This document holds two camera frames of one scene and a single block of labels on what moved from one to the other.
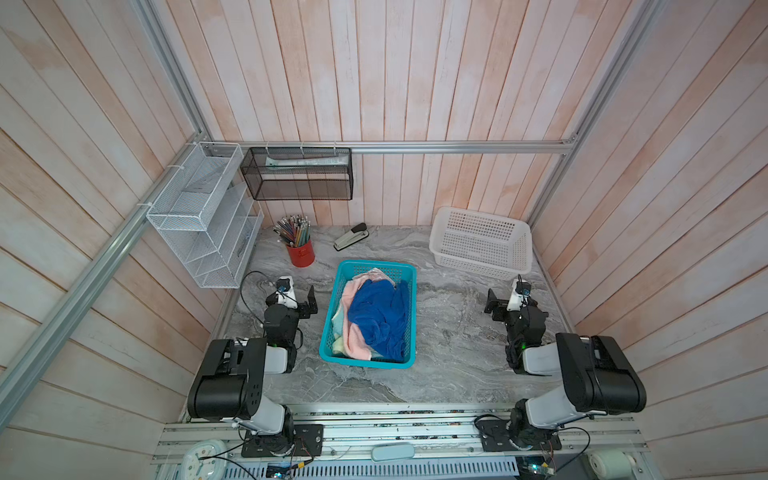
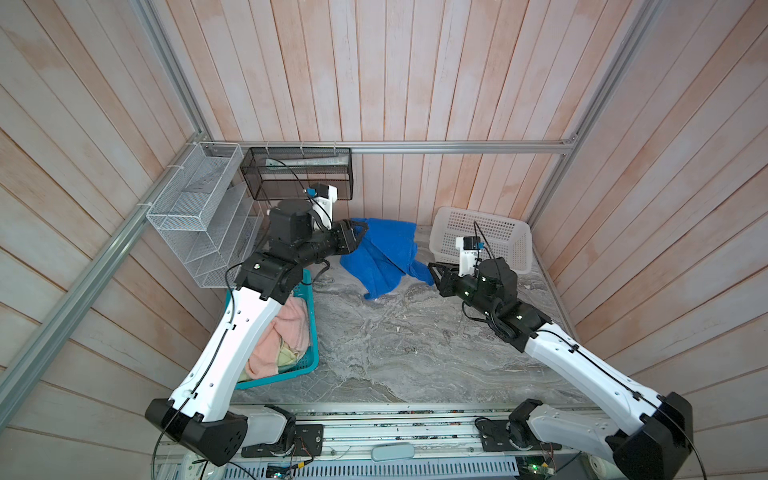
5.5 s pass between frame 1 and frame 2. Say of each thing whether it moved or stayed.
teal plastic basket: moved
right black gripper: moved
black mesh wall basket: stayed
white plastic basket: stayed
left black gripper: moved
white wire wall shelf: stayed
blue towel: moved
